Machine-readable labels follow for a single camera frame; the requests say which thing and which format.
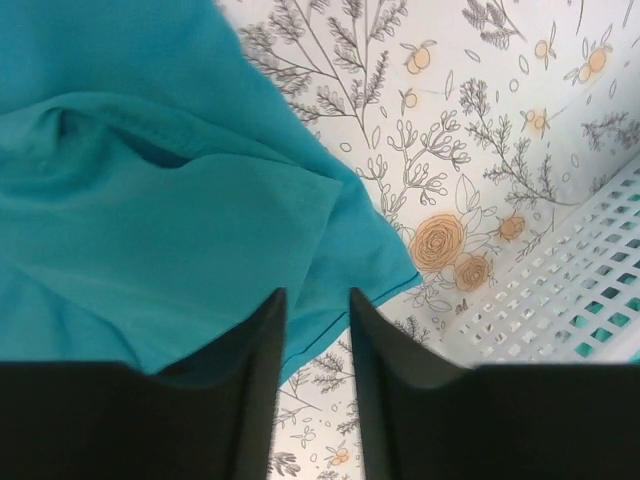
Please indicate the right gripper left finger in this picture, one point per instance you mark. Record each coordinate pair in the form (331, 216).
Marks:
(207, 416)

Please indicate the teal blue t shirt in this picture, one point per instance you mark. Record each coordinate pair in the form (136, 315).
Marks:
(156, 188)

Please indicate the floral table mat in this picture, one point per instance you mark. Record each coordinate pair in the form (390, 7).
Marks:
(477, 127)

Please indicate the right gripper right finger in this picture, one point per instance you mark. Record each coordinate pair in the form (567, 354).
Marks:
(423, 417)

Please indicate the white plastic basket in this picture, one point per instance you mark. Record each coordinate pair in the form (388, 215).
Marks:
(592, 256)

